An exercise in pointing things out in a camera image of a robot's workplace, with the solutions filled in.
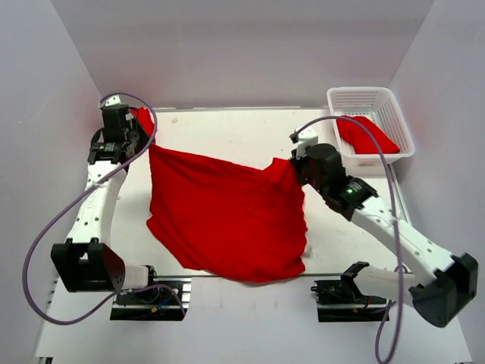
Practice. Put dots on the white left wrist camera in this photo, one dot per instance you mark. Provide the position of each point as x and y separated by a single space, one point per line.
110 101

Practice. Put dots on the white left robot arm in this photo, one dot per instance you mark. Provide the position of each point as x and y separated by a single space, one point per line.
85 261

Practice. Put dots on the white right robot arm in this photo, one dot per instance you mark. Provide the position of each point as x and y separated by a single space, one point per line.
439 285

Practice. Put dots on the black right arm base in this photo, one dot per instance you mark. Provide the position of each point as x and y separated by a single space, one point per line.
336 304

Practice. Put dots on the white plastic mesh basket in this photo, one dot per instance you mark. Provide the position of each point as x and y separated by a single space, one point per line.
369 120

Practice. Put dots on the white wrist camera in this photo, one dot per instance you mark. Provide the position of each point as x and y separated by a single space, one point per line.
303 139
110 101

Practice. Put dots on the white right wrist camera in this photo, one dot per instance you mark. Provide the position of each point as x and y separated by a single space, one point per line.
303 139

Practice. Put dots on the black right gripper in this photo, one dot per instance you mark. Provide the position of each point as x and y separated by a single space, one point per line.
298 164

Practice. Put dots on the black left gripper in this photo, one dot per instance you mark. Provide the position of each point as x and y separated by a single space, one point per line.
138 149

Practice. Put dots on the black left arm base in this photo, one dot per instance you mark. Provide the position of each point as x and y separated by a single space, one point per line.
160 304

